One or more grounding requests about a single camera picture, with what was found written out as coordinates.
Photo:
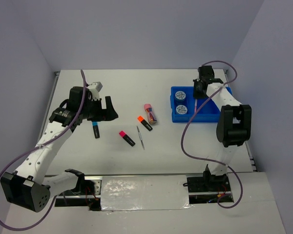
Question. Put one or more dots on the pink cap black highlighter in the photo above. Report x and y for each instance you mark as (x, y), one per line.
(127, 138)

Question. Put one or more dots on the silver foil sheet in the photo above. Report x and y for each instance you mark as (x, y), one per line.
(143, 193)

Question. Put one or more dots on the blue plastic sorting bin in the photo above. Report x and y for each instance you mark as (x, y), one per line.
(209, 113)

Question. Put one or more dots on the blue cap black highlighter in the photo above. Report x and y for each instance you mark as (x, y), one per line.
(95, 129)

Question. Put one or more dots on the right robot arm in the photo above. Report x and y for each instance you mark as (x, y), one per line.
(233, 127)

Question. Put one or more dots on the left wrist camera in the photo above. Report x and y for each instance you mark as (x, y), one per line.
(95, 86)

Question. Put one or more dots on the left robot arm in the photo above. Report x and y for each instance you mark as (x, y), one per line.
(27, 186)

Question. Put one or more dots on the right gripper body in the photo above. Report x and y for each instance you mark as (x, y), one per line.
(198, 93)

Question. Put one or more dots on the orange cap black highlighter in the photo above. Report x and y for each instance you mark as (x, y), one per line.
(144, 123)

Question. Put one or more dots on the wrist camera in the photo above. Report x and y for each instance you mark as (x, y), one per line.
(206, 72)
(95, 86)

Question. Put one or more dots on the orange clear pen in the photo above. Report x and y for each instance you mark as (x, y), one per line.
(195, 105)

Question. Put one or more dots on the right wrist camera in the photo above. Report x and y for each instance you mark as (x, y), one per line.
(206, 72)

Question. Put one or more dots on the thin grey pen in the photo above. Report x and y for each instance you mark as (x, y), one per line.
(140, 138)

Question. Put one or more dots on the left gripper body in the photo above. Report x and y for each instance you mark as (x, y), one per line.
(95, 112)

